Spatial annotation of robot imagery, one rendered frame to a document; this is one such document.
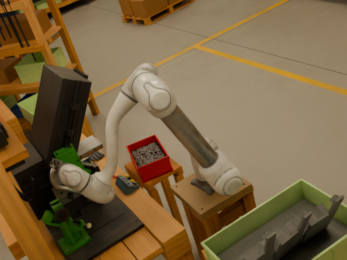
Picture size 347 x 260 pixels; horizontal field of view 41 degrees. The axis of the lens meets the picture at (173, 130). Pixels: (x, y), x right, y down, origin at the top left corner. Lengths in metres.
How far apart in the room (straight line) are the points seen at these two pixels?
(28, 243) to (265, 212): 1.09
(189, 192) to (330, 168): 1.71
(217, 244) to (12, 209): 0.93
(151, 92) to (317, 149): 2.52
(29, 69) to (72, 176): 3.29
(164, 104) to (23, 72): 3.62
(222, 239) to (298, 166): 1.93
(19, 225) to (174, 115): 0.79
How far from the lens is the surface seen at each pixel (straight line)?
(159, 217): 2.44
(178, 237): 2.34
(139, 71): 2.08
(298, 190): 2.39
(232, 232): 2.23
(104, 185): 2.24
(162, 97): 1.91
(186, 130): 2.08
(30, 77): 5.39
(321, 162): 4.05
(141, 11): 8.50
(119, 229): 2.48
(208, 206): 2.43
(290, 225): 2.07
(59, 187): 2.60
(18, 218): 1.93
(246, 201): 2.59
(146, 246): 2.35
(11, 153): 2.16
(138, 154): 3.03
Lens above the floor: 2.46
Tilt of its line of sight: 30 degrees down
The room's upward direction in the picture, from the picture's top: 17 degrees counter-clockwise
